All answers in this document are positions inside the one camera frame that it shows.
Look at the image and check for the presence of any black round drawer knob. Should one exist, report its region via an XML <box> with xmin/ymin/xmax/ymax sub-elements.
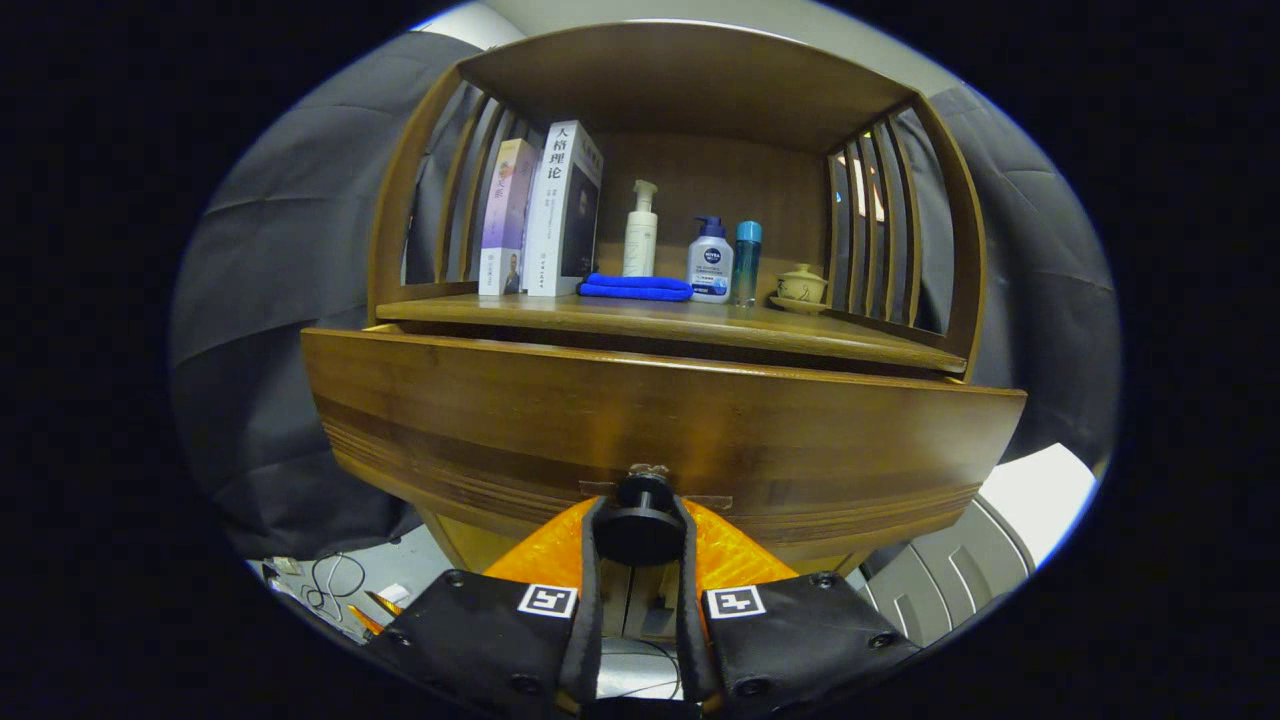
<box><xmin>594</xmin><ymin>473</ymin><xmax>687</xmax><ymax>568</ymax></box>

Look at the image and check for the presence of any white bottle blue pump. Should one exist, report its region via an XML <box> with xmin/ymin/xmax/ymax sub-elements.
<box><xmin>686</xmin><ymin>216</ymin><xmax>735</xmax><ymax>304</ymax></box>

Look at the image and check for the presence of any white flat panel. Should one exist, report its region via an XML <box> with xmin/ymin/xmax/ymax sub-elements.
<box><xmin>978</xmin><ymin>443</ymin><xmax>1099</xmax><ymax>566</ymax></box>

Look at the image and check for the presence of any grey ribbed panel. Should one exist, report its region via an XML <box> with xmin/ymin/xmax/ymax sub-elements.
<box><xmin>858</xmin><ymin>497</ymin><xmax>1036</xmax><ymax>649</ymax></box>

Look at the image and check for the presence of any thick white book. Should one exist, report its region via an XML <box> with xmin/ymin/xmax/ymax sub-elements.
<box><xmin>522</xmin><ymin>120</ymin><xmax>605</xmax><ymax>298</ymax></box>

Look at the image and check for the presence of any brown wooden cabinet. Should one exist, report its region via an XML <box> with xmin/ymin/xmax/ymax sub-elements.
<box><xmin>365</xmin><ymin>20</ymin><xmax>989</xmax><ymax>641</ymax></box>

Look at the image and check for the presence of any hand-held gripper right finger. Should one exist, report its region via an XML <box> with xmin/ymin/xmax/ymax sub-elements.
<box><xmin>672</xmin><ymin>497</ymin><xmax>921</xmax><ymax>716</ymax></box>

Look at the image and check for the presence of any brown wooden countertop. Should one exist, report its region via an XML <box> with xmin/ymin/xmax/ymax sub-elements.
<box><xmin>378</xmin><ymin>293</ymin><xmax>969</xmax><ymax>376</ymax></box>

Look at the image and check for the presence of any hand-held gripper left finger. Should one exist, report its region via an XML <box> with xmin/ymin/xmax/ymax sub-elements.
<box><xmin>360</xmin><ymin>497</ymin><xmax>608</xmax><ymax>716</ymax></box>

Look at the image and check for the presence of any blue folded cloth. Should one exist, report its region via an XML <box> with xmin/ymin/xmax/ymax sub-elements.
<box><xmin>577</xmin><ymin>272</ymin><xmax>694</xmax><ymax>302</ymax></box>

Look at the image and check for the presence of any purple book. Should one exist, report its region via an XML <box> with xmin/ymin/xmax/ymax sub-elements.
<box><xmin>478</xmin><ymin>138</ymin><xmax>539</xmax><ymax>297</ymax></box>

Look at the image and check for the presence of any black cable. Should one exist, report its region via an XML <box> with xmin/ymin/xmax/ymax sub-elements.
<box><xmin>300</xmin><ymin>550</ymin><xmax>371</xmax><ymax>623</ymax></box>

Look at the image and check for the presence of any slim teal bottle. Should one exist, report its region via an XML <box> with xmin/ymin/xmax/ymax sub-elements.
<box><xmin>731</xmin><ymin>221</ymin><xmax>763</xmax><ymax>308</ymax></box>

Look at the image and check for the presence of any black backdrop cloth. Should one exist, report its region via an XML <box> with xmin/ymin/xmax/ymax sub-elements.
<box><xmin>170</xmin><ymin>30</ymin><xmax>1121</xmax><ymax>561</ymax></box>

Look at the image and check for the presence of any beige lidded teacup with saucer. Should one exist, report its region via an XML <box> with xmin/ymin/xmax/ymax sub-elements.
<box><xmin>770</xmin><ymin>263</ymin><xmax>830</xmax><ymax>315</ymax></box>

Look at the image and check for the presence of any brown wooden drawer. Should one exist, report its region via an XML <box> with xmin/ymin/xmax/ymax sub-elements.
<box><xmin>302</xmin><ymin>325</ymin><xmax>1028</xmax><ymax>576</ymax></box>

